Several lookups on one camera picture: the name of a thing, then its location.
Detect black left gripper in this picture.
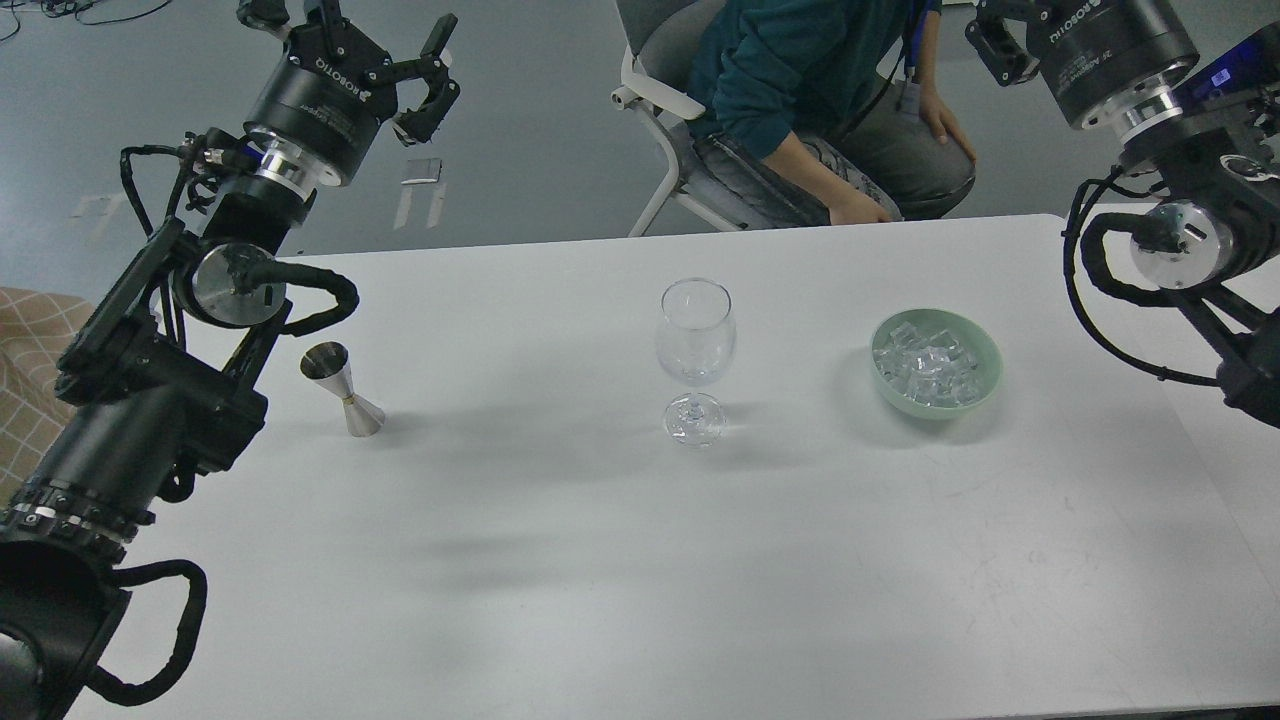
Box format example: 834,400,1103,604
237,0,460,186

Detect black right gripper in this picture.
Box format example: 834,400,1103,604
965,1,1201,131

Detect steel cocktail jigger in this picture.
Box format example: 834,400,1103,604
300,341,387,437

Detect green bowl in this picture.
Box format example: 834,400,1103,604
869,307,1005,421

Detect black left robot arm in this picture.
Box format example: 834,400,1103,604
1,1,460,719

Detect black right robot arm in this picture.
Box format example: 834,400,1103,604
966,1,1279,427

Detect clear ice cubes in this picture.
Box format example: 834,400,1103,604
872,322,989,409

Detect clear wine glass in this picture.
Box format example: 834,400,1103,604
655,277,737,448

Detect seated person in teal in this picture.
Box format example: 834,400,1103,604
687,1,977,229

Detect grey white office chair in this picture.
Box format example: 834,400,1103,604
613,1,767,236

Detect beige checkered cushion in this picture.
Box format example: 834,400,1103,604
1,287,93,503

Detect black floor cables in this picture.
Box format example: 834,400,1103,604
0,0,173,44

